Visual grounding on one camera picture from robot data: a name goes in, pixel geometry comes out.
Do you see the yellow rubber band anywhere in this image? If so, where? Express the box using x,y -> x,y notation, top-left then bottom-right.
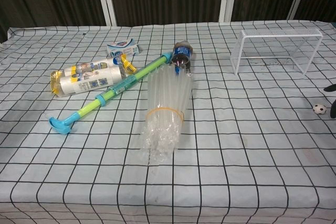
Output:
146,107 -> 185,123

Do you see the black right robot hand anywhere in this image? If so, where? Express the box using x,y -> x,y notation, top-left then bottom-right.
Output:
323,84 -> 336,119

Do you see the clear plastic straw bundle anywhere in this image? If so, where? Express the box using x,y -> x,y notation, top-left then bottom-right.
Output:
141,66 -> 194,162

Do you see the white plastic bag roll pack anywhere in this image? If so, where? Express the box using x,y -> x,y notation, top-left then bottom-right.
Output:
50,54 -> 138,98

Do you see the small soccer ball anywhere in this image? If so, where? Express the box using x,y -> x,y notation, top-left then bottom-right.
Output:
312,103 -> 328,115

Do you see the white wire basket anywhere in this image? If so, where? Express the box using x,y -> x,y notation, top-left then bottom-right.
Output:
230,28 -> 323,75

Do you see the dark cola plastic bottle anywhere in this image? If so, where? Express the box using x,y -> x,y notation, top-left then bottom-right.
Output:
169,40 -> 195,76

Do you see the green blue toy water pump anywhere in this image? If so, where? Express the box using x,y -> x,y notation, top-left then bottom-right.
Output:
48,52 -> 172,135

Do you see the checked white tablecloth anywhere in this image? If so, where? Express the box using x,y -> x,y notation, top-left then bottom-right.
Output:
0,19 -> 336,224

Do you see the small blue white carton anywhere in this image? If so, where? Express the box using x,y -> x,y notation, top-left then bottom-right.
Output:
106,38 -> 140,57

